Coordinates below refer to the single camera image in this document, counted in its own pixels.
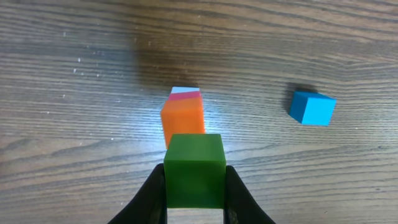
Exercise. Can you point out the blue cube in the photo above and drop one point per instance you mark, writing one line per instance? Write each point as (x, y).
(314, 109)

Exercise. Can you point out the white cube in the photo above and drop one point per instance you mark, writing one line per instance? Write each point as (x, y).
(184, 90)

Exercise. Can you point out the red cube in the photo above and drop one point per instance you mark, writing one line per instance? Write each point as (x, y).
(183, 96)

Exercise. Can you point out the orange cube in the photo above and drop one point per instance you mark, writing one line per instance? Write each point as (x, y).
(183, 119)

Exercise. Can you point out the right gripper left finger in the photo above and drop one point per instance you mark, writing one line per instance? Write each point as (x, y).
(146, 202)

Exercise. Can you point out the green cube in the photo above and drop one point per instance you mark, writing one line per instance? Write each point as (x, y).
(194, 171)

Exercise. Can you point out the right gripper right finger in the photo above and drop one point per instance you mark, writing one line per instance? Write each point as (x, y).
(245, 205)

